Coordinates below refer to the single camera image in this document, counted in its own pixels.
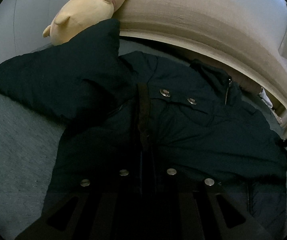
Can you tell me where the yellow Pikachu plush toy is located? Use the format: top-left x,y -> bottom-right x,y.
43,0 -> 125,46

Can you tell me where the white crumpled cloth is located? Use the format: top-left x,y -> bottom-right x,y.
258,87 -> 273,109

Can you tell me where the dark navy winter jacket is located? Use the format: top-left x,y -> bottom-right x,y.
0,18 -> 287,240

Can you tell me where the grey bed sheet mattress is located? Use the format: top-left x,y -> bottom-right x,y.
0,39 -> 287,240

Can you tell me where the beige upholstered headboard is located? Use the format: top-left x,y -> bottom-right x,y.
114,0 -> 287,107

